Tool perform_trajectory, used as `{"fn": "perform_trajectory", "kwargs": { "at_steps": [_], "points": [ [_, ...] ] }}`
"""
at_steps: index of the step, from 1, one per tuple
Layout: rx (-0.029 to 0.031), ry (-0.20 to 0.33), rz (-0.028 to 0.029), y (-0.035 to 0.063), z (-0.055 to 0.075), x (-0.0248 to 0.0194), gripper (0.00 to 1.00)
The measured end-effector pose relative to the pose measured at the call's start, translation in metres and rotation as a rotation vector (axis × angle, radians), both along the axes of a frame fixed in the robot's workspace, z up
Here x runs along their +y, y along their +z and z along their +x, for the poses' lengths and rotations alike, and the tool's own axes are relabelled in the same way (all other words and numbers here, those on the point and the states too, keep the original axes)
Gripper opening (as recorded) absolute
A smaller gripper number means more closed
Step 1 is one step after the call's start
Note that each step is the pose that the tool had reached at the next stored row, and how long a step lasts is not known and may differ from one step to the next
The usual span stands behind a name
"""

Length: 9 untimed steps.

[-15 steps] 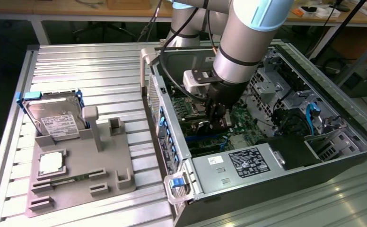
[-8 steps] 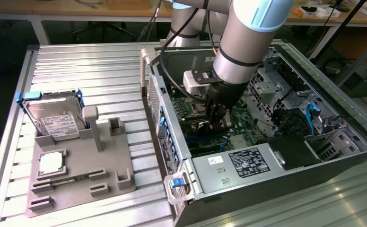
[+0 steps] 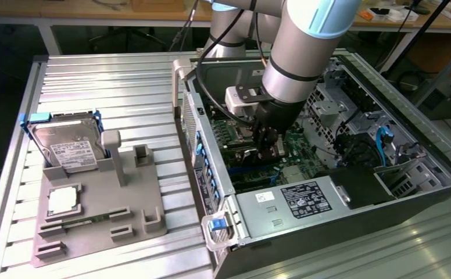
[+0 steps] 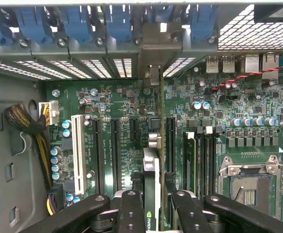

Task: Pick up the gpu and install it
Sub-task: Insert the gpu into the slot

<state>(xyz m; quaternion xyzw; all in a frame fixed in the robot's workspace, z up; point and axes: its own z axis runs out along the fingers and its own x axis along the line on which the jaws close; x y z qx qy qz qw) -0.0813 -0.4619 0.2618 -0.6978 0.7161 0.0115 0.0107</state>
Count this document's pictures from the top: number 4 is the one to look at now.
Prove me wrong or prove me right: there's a white expansion slot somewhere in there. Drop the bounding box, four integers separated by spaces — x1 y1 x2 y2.
70 114 87 195

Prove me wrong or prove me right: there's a white power connector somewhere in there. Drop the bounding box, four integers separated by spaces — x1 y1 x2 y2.
38 101 60 126

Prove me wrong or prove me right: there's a braided power cable bundle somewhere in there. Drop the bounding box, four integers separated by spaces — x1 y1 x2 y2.
4 103 53 192

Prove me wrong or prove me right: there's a long black expansion slot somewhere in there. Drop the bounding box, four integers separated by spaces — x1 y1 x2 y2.
165 116 177 176
110 117 122 193
92 117 105 193

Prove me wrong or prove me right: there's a black RAM slot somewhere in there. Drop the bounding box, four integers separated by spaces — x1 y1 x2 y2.
211 133 218 193
196 132 205 195
204 133 212 195

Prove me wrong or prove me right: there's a green motherboard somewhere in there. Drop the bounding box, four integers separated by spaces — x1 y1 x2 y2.
43 54 283 233

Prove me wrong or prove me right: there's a CPU socket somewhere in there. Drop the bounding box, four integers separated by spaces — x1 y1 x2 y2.
218 155 283 216

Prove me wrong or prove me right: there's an open black PC case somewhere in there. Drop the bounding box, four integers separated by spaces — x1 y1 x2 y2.
0 2 283 233

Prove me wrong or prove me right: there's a black power connector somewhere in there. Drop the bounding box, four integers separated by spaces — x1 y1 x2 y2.
46 183 66 216

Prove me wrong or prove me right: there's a short black expansion slot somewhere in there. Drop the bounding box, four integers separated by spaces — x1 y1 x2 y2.
128 117 140 143

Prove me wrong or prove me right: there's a red black twisted wire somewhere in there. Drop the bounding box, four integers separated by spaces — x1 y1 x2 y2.
212 60 283 92

